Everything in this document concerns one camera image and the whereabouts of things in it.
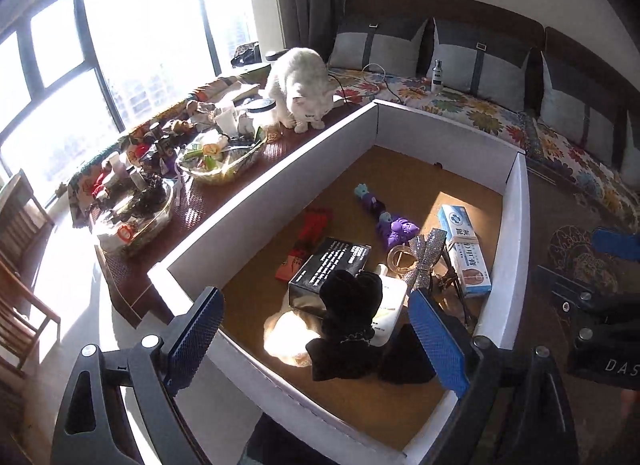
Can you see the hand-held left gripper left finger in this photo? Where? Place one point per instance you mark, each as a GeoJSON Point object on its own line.
{"type": "Point", "coordinates": [195, 340]}

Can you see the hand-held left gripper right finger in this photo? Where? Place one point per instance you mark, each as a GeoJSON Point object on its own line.
{"type": "Point", "coordinates": [440, 345]}

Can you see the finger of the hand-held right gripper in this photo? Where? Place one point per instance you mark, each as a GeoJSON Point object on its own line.
{"type": "Point", "coordinates": [565, 290]}
{"type": "Point", "coordinates": [617, 242]}

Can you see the black frame glasses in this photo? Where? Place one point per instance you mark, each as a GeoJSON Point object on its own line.
{"type": "Point", "coordinates": [450, 295]}

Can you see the white lotion bottle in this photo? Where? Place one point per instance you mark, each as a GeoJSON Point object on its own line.
{"type": "Point", "coordinates": [392, 307]}

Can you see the silver glitter bow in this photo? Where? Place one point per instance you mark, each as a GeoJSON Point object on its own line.
{"type": "Point", "coordinates": [425, 255]}

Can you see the cream knitted glove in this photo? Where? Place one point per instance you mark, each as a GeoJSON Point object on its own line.
{"type": "Point", "coordinates": [287, 340]}

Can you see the black velvet hair accessory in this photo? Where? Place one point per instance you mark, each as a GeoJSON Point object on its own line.
{"type": "Point", "coordinates": [350, 300]}

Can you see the blue white toothpaste box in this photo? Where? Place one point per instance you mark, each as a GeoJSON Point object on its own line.
{"type": "Point", "coordinates": [460, 240]}

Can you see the purple doll toy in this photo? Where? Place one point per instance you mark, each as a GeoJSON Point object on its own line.
{"type": "Point", "coordinates": [395, 230]}

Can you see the black printed box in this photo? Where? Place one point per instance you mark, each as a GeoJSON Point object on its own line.
{"type": "Point", "coordinates": [325, 270]}

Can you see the red snack packet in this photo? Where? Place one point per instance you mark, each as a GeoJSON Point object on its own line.
{"type": "Point", "coordinates": [312, 230]}

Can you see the white cardboard box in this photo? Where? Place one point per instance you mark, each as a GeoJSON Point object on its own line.
{"type": "Point", "coordinates": [280, 202]}

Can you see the brown patterned desktop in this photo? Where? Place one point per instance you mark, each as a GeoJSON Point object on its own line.
{"type": "Point", "coordinates": [550, 205]}

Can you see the grey cushion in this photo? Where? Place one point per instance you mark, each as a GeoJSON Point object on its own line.
{"type": "Point", "coordinates": [375, 50]}
{"type": "Point", "coordinates": [632, 145]}
{"type": "Point", "coordinates": [575, 110]}
{"type": "Point", "coordinates": [475, 70]}

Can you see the clear glass bowl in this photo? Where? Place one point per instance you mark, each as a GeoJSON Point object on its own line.
{"type": "Point", "coordinates": [135, 225]}
{"type": "Point", "coordinates": [220, 160]}

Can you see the brown side table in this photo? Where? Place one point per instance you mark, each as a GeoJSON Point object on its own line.
{"type": "Point", "coordinates": [200, 205]}

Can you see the floral sofa blanket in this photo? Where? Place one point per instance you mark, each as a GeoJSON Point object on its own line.
{"type": "Point", "coordinates": [475, 115]}

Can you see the cluster of small figurines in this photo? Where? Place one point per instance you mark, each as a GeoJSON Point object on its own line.
{"type": "Point", "coordinates": [160, 145]}

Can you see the wooden chair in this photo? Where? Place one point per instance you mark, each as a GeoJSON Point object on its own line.
{"type": "Point", "coordinates": [20, 225]}

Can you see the white cup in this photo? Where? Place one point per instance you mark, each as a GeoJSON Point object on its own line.
{"type": "Point", "coordinates": [227, 120]}

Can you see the white jar black lid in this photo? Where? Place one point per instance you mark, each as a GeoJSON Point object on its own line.
{"type": "Point", "coordinates": [260, 115]}

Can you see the white pump bottle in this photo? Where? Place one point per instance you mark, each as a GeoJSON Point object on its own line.
{"type": "Point", "coordinates": [438, 77]}

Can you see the white cat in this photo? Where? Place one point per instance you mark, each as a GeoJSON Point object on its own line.
{"type": "Point", "coordinates": [300, 75]}

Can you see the brown sofa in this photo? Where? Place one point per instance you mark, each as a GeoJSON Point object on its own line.
{"type": "Point", "coordinates": [450, 7]}

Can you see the large window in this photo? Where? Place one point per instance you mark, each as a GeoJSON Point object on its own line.
{"type": "Point", "coordinates": [150, 20]}

